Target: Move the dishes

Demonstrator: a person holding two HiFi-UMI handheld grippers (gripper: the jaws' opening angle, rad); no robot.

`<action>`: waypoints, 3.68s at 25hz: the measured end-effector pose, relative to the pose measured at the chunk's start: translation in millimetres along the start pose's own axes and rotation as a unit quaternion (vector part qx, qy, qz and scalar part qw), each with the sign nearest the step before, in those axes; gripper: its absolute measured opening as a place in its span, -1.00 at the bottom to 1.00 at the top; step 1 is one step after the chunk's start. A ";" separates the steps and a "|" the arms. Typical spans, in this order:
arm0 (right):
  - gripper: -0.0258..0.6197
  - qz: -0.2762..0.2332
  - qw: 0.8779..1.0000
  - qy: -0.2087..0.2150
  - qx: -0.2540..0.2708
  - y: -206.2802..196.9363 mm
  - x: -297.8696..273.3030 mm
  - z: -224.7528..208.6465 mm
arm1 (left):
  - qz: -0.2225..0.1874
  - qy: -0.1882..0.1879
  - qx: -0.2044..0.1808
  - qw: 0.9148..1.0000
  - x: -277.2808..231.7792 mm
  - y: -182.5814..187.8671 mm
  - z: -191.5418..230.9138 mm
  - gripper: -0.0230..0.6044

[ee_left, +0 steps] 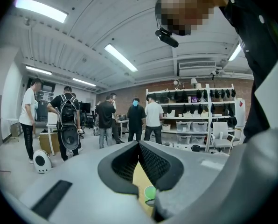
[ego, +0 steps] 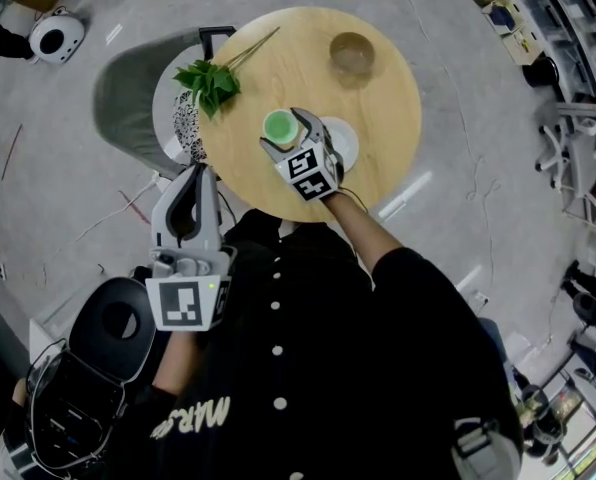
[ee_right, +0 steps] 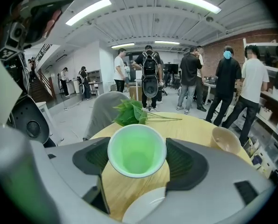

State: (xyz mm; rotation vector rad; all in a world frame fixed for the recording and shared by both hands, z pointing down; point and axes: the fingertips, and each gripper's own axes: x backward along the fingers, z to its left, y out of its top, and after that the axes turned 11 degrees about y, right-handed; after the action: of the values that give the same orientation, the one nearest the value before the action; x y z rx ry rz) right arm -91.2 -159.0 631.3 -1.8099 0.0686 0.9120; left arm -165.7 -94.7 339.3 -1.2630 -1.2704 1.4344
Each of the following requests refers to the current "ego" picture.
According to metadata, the white plate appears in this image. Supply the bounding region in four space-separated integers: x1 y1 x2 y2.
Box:
322 116 361 173

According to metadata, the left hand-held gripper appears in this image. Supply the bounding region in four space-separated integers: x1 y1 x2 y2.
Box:
145 164 238 333

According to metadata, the white office chair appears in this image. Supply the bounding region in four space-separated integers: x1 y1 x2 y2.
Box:
535 102 596 219

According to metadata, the green cup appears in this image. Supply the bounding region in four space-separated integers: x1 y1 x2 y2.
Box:
262 109 300 147

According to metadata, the small open storage box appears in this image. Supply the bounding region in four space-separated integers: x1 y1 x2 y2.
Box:
480 0 523 35
501 22 543 65

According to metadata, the thin red stick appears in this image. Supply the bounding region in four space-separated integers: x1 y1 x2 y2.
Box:
118 190 152 225

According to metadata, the round wooden table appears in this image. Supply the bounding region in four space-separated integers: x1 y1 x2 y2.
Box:
197 6 423 223

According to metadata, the brown bowl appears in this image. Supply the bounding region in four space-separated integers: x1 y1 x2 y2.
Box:
328 31 378 77

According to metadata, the person's black buttoned shirt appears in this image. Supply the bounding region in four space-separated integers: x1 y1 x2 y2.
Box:
107 207 524 480

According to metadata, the white round shell case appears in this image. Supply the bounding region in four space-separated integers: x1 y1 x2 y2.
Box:
28 10 86 65

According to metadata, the white metal storage shelf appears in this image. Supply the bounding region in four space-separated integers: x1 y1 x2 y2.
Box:
520 0 596 104

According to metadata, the black hard-shell backpack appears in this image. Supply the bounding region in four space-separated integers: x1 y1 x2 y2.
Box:
25 276 158 475

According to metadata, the person's right forearm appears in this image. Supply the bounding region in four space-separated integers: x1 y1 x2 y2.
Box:
322 190 405 275

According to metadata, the black waste bin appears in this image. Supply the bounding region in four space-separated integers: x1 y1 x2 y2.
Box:
521 56 562 88

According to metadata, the black-white patterned seat cushion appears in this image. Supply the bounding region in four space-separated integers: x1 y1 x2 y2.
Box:
171 90 209 164

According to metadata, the person's left forearm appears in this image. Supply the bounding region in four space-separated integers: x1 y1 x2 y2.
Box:
151 328 212 400

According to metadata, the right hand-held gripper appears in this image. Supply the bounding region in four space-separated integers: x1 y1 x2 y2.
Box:
258 107 347 203

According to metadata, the green leafy plant sprig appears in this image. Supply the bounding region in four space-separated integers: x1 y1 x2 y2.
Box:
172 26 282 121

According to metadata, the grey shell chair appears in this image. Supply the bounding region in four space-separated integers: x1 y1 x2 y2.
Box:
93 26 237 180

